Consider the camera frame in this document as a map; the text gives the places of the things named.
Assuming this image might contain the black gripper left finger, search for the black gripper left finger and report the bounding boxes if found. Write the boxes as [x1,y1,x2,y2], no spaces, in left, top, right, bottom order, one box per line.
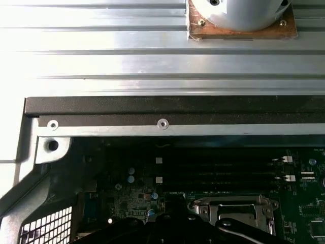
[75,196,182,244]

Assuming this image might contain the RAM slot black clips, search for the RAM slot black clips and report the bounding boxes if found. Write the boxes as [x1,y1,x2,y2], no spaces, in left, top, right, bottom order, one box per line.
[162,164,287,172]
[162,183,287,191]

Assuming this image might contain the square brown base plate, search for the square brown base plate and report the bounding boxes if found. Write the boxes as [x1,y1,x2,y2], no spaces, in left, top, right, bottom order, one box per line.
[186,0,298,41]

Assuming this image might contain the metal socket cover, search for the metal socket cover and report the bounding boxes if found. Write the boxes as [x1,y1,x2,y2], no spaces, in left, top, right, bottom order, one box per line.
[192,195,277,236]

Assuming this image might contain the black open PC case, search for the black open PC case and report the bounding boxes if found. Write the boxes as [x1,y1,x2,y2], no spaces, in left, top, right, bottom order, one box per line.
[0,95,325,244]

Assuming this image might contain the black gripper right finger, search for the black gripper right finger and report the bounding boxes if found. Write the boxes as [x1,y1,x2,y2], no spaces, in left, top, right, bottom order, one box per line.
[181,200,286,244]

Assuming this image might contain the CPU socket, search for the CPU socket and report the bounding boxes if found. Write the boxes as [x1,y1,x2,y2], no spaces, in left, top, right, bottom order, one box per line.
[187,194,279,237]

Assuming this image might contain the RAM slot white clips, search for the RAM slot white clips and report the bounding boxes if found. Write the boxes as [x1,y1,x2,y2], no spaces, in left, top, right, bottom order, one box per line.
[154,174,297,182]
[154,156,293,164]

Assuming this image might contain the silver square CPU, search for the silver square CPU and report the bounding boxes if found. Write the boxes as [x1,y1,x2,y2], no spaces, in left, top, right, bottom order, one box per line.
[218,204,257,226]

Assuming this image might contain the green motherboard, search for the green motherboard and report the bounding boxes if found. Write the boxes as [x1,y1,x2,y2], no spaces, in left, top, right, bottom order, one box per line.
[83,144,325,244]

